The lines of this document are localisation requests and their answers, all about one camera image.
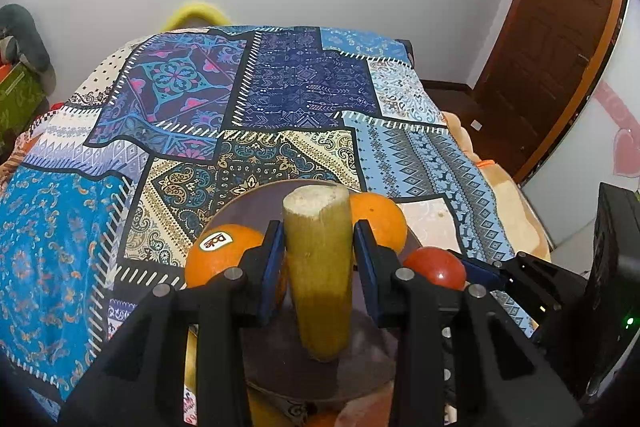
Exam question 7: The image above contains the brown wooden door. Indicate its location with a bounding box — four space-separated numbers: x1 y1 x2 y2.
471 0 630 184

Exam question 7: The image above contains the beige orange fleece blanket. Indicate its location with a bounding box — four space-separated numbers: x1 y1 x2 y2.
442 111 552 264

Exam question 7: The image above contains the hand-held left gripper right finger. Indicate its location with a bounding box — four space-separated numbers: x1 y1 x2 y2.
352 221 585 427

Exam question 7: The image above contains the green cardboard box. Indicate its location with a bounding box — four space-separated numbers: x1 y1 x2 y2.
0 61 49 150

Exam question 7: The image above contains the brown round plate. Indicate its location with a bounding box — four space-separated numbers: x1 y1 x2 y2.
199 179 437 404

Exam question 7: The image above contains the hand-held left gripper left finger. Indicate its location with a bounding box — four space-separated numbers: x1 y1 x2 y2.
59 221 287 427

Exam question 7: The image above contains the half peeled banana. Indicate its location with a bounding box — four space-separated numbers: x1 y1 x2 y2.
282 184 355 363

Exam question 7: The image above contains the red tomato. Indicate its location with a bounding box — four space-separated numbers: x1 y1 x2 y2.
402 246 468 293

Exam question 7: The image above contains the grey plush toy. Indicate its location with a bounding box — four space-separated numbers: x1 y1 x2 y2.
0 4 52 74

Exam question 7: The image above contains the plain orange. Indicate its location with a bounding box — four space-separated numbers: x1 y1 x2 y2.
348 191 409 259

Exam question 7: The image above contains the patchwork printed blanket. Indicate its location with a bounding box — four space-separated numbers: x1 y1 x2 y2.
0 25 538 423

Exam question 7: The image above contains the orange with white sticker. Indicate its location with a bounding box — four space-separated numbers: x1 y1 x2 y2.
184 224 289 308

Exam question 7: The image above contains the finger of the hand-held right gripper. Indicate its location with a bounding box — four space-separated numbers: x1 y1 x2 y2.
459 251 565 314

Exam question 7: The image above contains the white cabinet with pink hearts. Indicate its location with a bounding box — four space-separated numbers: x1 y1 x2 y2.
520 0 640 280

